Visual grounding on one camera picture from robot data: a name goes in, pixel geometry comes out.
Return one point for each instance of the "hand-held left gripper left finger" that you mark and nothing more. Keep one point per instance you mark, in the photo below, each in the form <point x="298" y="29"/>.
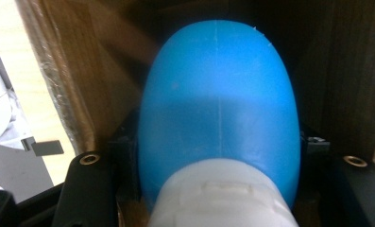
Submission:
<point x="87" y="192"/>

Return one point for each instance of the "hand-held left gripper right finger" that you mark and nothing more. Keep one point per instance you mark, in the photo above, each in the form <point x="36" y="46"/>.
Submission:
<point x="355" y="195"/>

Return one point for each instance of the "brown wooden box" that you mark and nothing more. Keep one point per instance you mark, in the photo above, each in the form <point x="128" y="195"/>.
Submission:
<point x="100" y="75"/>

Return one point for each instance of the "blue detergent bottle white cap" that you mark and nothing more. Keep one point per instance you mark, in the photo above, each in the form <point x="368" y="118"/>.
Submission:
<point x="218" y="94"/>

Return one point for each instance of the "grey panel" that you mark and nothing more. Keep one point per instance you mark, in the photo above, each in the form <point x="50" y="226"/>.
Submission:
<point x="15" y="173"/>

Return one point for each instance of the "white cloth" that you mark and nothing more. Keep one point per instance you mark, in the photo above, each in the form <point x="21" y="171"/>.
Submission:
<point x="1" y="116"/>

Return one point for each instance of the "small grey bracket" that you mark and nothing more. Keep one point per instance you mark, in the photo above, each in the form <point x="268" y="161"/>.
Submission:
<point x="46" y="147"/>

